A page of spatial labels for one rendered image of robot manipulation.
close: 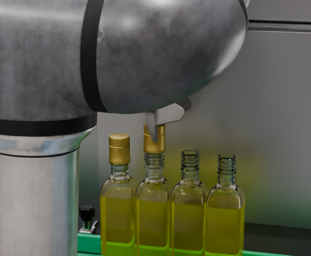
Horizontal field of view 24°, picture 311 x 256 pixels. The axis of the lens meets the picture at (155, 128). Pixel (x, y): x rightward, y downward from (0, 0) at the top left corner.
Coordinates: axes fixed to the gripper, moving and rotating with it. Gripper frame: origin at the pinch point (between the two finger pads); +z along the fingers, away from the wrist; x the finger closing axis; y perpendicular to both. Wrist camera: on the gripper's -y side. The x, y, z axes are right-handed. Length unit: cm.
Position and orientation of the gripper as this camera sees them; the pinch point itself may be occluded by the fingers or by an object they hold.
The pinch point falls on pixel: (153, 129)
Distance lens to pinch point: 116.6
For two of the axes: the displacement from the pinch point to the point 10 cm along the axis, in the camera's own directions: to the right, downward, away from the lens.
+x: 2.3, -2.7, 9.3
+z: 0.0, 9.6, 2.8
